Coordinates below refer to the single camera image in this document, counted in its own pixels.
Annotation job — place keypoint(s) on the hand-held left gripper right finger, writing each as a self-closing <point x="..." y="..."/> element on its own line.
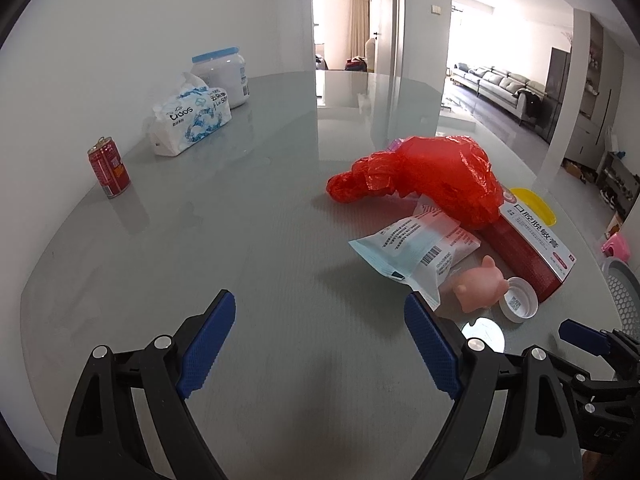
<point x="432" y="345"/>

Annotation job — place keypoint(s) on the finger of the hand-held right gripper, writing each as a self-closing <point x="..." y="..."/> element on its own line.
<point x="577" y="331"/>
<point x="600" y="390"/>

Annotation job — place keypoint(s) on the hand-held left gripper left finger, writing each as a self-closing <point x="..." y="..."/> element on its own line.
<point x="210" y="340"/>

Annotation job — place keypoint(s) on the grey perforated plastic basket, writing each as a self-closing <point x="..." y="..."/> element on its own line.
<point x="625" y="285"/>

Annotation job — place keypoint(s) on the red white toothpaste box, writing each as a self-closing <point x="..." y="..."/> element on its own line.
<point x="535" y="250"/>

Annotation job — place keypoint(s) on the yellow plastic lid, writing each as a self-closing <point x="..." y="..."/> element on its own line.
<point x="537" y="205"/>

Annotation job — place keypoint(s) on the white bottle cap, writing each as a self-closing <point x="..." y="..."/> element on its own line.
<point x="520" y="305"/>

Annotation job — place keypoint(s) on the pink pig toy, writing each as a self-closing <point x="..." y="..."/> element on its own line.
<point x="480" y="285"/>

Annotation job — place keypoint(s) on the pink plastic stool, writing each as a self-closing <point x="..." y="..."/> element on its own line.
<point x="619" y="246"/>

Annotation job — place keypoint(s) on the blue white wipe packet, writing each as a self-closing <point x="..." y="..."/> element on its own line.
<point x="415" y="245"/>

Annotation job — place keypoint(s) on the shoe rack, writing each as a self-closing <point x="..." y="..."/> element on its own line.
<point x="617" y="180"/>

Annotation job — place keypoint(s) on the cardboard box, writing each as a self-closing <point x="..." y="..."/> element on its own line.
<point x="580" y="170"/>

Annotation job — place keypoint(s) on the red plastic bag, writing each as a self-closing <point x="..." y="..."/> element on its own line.
<point x="440" y="175"/>

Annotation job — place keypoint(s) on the red soda can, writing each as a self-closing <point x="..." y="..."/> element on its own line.
<point x="110" y="170"/>

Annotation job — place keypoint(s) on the small pink plastic basket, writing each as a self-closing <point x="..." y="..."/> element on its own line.
<point x="395" y="144"/>

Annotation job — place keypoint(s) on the white blue tissue pack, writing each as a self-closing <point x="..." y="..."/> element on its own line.
<point x="190" y="115"/>

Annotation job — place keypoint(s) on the dark jacket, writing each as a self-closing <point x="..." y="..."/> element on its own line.
<point x="530" y="102"/>

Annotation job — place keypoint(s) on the dark tall cabinet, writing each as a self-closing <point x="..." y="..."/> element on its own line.
<point x="557" y="95"/>

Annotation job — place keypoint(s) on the grey sofa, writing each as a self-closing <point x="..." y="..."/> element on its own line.
<point x="495" y="85"/>

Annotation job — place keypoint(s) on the white jar with blue lid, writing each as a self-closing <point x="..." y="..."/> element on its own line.
<point x="227" y="72"/>

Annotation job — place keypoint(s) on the red cloth heap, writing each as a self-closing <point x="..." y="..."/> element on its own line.
<point x="356" y="64"/>

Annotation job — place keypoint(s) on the beige curtain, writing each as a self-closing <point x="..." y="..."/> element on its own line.
<point x="359" y="20"/>

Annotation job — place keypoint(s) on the white wall cabinet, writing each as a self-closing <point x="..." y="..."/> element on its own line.
<point x="587" y="125"/>

